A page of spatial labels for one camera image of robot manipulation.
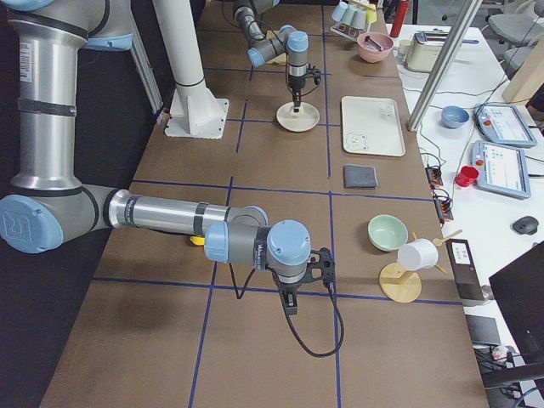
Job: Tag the aluminium frame post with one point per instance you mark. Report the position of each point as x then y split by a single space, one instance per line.
442 64

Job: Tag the pink bowl with ice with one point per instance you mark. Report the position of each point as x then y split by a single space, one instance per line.
368 53

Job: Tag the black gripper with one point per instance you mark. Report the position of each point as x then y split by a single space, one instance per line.
296 83
288 286

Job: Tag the blue bowl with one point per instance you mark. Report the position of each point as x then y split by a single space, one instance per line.
453 116

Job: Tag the cream toaster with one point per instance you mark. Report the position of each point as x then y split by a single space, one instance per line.
424 50

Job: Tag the bamboo cutting board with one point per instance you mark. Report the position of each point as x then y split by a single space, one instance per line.
272 34

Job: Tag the white bear tray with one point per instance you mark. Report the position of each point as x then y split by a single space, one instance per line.
371 126

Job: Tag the red bottle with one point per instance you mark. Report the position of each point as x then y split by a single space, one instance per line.
399 17

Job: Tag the teach pendant tablet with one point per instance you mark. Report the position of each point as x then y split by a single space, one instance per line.
502 169
503 124

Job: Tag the yellow cup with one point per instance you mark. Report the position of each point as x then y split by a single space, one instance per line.
371 14

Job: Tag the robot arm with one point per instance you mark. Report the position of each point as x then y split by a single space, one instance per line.
245 13
50 205

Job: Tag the red cup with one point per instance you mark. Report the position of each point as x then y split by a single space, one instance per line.
466 176

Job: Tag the black remote box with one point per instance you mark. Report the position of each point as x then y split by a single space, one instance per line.
467 282

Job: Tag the black computer mouse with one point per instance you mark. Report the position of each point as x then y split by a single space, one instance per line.
527 225

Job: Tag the mint green cup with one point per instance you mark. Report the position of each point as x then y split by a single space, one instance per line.
349 14

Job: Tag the wooden mug stand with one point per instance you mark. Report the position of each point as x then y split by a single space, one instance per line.
405 286

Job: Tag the white mounting post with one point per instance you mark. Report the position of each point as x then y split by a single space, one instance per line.
194 112

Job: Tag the white mug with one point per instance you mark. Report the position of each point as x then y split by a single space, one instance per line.
418 254

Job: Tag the light blue cup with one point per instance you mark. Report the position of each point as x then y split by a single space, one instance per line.
339 11

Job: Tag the cream round plate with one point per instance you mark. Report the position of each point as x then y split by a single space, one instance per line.
298 124

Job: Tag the grey cup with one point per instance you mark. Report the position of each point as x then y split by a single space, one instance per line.
359 19

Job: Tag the mint green bowl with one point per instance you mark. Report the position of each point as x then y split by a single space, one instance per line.
387 233

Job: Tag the white wire cup rack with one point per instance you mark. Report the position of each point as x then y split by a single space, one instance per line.
346 31

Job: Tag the grey folded cloth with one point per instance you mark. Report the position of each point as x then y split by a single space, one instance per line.
359 177

